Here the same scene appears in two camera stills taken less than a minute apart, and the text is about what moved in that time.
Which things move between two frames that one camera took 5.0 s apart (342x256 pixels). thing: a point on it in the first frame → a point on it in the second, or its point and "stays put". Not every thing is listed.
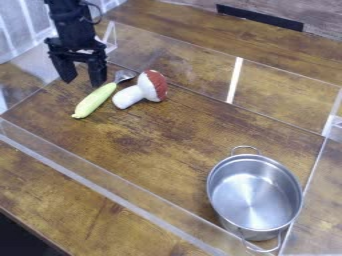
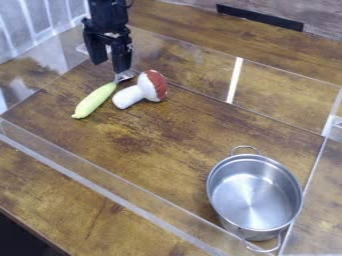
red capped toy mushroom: (150, 88) stays put
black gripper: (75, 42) → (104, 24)
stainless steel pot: (255, 195) stays put
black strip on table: (259, 18) stays put
